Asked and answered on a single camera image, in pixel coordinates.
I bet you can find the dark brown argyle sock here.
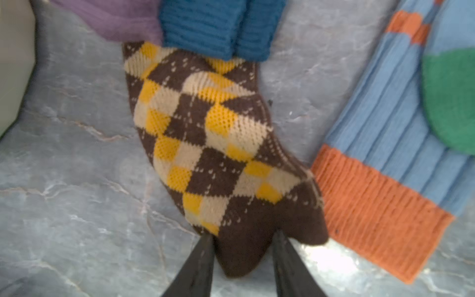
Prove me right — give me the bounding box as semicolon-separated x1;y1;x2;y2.
122;42;329;278

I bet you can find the blue green orange sock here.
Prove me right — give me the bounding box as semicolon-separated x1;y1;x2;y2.
312;1;475;283

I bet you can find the beige purple striped sock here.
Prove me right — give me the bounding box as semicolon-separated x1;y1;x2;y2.
56;0;286;62

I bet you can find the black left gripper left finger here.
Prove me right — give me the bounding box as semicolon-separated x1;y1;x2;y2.
162;233;215;297

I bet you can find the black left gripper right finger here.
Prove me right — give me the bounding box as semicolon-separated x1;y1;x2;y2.
272;230;327;297

